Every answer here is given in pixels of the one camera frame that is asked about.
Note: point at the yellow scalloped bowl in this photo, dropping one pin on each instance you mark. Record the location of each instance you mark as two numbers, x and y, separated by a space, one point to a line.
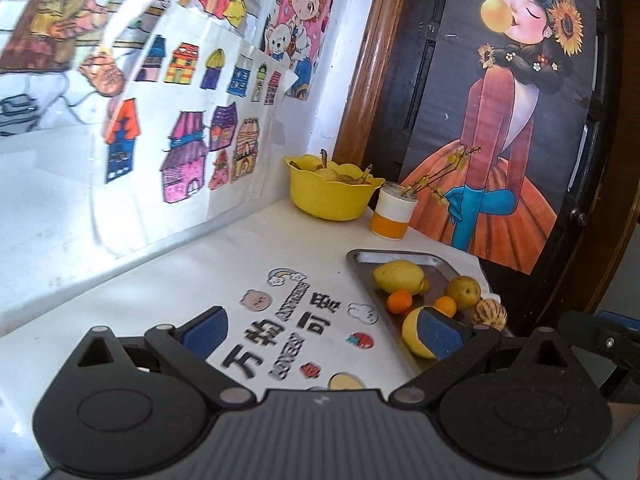
330 200

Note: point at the girl with teddy drawing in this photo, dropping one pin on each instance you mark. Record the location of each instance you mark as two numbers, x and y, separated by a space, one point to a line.
300 15

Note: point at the orange dress woman poster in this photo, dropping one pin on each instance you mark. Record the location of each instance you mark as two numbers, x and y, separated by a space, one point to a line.
500 110

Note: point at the colourful houses drawing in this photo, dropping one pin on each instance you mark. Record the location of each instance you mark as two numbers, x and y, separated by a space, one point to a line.
185 150

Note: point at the striped pepino melon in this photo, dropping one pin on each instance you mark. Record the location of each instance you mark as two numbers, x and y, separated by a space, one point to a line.
490 314

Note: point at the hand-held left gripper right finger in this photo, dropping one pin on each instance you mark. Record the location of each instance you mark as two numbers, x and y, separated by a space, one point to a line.
440 332

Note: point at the small orange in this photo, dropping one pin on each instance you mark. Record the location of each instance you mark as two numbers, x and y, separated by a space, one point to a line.
445 306
399 301

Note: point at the metal tray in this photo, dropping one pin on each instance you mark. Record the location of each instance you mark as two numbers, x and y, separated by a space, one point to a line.
365 260

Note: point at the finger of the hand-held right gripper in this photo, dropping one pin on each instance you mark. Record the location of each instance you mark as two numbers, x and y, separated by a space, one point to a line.
585 332

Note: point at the yellow lemon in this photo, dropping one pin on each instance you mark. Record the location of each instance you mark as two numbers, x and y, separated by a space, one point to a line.
400 276

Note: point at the white and orange jar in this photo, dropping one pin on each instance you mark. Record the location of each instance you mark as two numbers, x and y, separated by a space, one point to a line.
392 215

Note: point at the brown wooden door frame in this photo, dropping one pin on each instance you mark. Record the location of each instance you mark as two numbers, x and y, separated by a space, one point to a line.
380 60

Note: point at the large yellow pear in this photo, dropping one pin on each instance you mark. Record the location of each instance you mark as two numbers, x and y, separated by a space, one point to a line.
412 332

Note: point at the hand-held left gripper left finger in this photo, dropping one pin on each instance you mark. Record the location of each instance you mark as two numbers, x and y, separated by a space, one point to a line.
205 332

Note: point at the pile of fruit peels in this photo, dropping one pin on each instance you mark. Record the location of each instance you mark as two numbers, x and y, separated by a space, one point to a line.
320 165

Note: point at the greenish brown pear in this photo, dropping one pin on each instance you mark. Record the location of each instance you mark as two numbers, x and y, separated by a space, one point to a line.
462 291

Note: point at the yellow flower sprig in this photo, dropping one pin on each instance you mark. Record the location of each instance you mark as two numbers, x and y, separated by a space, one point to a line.
450 162

